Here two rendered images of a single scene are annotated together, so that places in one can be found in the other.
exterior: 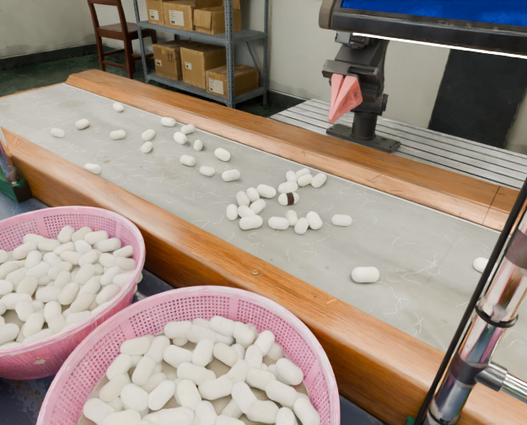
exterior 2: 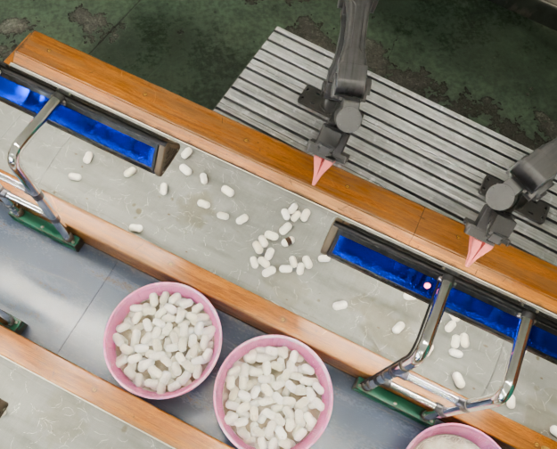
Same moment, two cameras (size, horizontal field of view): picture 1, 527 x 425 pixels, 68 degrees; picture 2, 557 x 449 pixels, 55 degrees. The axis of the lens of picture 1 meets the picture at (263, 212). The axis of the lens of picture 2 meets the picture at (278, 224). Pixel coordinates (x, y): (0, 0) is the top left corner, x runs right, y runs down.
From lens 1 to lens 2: 91 cm
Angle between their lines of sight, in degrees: 34
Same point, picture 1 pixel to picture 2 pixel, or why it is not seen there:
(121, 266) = (202, 320)
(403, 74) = not seen: outside the picture
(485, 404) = not seen: hidden behind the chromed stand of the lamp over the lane
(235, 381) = (286, 380)
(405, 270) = (361, 294)
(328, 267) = (319, 300)
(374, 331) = (345, 347)
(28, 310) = (170, 362)
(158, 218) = (213, 283)
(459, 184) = (399, 210)
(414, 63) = not seen: outside the picture
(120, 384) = (236, 392)
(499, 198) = (421, 224)
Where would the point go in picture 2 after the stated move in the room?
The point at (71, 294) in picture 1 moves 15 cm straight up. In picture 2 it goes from (185, 346) to (179, 332)
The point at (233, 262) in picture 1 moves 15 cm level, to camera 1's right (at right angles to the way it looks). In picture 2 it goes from (269, 314) to (331, 304)
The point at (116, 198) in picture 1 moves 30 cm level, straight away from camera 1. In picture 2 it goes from (176, 267) to (117, 175)
